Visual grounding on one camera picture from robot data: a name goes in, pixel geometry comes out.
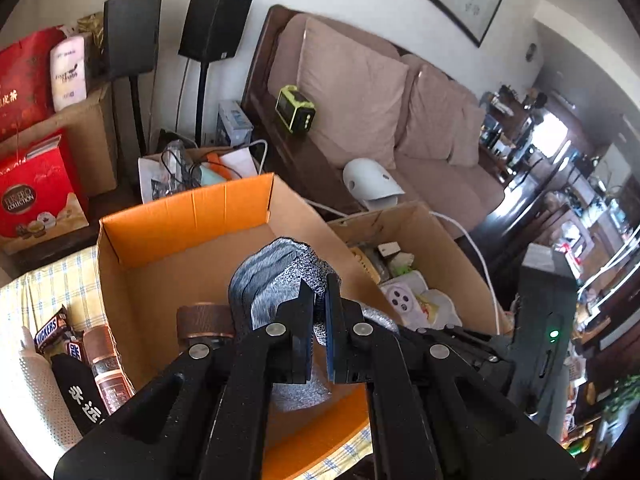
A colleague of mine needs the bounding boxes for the grey sock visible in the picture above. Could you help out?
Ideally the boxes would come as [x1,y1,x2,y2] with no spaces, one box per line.
[228,237,402,413]

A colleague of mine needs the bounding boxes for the brown labelled jar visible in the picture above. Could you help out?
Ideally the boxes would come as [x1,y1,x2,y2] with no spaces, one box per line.
[176,302,235,344]
[82,325,136,414]

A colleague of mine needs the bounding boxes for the black cap white characters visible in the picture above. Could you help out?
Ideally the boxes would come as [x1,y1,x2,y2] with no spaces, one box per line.
[51,354,108,436]

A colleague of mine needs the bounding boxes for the Snickers bar brown wrapper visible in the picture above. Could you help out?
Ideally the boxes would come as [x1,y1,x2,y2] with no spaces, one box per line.
[34,306,70,353]

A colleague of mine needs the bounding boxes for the light grey mesh cloth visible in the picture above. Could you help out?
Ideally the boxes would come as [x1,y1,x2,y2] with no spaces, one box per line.
[17,326,81,453]

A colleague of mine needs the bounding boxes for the open brown clutter box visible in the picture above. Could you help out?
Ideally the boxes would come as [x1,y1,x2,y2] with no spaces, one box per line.
[329,203,513,334]

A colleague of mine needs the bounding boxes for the orange cardboard box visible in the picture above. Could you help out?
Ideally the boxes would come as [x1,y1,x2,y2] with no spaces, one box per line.
[98,174,390,479]

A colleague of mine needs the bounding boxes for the white dome device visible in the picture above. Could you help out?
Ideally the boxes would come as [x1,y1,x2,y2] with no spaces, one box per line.
[342,158,405,211]

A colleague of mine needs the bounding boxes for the white box on floor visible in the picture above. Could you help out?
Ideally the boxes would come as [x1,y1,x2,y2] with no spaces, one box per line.
[215,100,254,148]

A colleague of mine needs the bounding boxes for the yellow plaid table cloth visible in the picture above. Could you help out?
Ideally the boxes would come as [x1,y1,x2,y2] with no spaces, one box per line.
[1,247,372,479]

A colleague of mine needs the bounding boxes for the green portable radio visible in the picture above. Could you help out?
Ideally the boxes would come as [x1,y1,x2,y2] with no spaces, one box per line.
[276,84,317,134]

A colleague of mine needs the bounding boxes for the beige sofa cushion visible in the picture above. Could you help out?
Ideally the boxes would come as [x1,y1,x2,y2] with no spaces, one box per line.
[397,62,486,167]
[297,18,408,169]

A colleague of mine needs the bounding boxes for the brown sofa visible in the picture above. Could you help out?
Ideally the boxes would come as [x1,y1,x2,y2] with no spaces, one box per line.
[242,4,504,231]

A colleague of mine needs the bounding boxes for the red chocolate collection gift box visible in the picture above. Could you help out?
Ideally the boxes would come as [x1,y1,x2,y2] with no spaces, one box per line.
[0,128,89,255]

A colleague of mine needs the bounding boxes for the brown cardboard box behind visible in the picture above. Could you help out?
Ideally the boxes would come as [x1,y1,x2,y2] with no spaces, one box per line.
[1,84,117,197]

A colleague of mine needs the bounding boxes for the right black speaker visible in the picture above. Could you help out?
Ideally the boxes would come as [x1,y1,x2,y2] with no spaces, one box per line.
[178,0,253,146]

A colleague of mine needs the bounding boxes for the black speaker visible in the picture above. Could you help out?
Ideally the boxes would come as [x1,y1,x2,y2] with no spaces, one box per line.
[178,0,253,146]
[103,0,162,156]

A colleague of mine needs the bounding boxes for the left black speaker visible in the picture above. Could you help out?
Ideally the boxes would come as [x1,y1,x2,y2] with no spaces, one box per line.
[103,0,162,156]

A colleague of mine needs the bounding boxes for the white tissue pack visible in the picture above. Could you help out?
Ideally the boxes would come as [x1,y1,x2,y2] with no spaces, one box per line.
[50,35,88,113]

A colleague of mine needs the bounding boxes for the red tea gift bag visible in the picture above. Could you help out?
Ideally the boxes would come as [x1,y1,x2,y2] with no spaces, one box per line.
[0,27,66,141]

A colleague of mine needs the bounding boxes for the white cable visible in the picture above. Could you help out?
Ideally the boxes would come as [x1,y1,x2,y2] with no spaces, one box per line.
[299,196,504,336]

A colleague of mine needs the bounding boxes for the white paper bag with cables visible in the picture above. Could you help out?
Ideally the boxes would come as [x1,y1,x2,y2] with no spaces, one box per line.
[138,140,268,204]

